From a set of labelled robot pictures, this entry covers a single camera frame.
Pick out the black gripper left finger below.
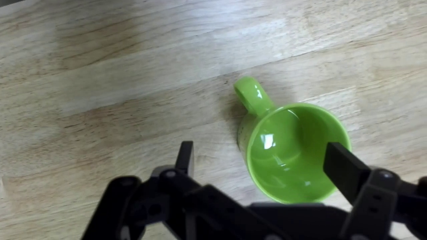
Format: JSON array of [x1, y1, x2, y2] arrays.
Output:
[[80, 141, 286, 240]]

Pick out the green ceramic mug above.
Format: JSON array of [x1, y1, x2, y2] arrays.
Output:
[[234, 77, 352, 206]]

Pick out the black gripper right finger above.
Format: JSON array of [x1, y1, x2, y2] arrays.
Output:
[[323, 142, 427, 240]]

